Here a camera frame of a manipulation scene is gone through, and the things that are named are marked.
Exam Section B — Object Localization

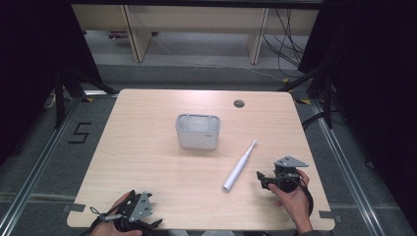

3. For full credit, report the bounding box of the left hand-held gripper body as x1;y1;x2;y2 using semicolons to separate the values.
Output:
114;190;155;233

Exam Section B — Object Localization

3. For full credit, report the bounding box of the bundle of black cables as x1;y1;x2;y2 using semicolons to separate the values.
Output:
261;8;307;79

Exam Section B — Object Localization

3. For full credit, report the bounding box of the grey cable plug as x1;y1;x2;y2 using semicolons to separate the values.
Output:
89;206;125;224

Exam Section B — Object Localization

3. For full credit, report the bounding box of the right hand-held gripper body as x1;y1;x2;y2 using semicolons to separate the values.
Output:
271;155;310;194

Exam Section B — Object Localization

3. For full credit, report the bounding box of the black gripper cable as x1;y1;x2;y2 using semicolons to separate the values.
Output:
278;172;315;218
78;189;137;236

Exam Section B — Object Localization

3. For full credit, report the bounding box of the white electric toothbrush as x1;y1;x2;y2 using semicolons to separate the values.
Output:
221;140;259;194

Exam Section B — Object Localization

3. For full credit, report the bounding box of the black curtain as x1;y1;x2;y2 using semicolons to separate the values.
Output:
297;0;417;227
0;0;103;166

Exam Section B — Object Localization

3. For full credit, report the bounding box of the aluminium floor rail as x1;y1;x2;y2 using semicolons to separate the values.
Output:
0;96;83;236
310;98;387;236

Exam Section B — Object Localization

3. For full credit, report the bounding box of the white toothbrush holder box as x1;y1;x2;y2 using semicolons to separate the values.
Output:
175;113;221;151

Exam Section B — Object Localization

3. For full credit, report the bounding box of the black metal stand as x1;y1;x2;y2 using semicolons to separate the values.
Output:
277;63;336;130
53;63;120;130

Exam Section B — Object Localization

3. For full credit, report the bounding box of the thick black floor cable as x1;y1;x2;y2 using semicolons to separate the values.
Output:
300;110;330;131

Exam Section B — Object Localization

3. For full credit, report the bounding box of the person's left hand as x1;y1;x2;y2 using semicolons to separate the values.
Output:
89;191;145;236

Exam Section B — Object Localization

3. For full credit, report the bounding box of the thin white floor cable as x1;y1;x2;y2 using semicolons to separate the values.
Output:
149;31;287;84

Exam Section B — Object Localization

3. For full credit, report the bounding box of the grey tape piece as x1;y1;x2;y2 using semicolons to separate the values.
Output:
318;209;342;224
62;203;88;213

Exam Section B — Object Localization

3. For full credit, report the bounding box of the person's right hand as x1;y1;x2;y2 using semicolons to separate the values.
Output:
268;169;315;234

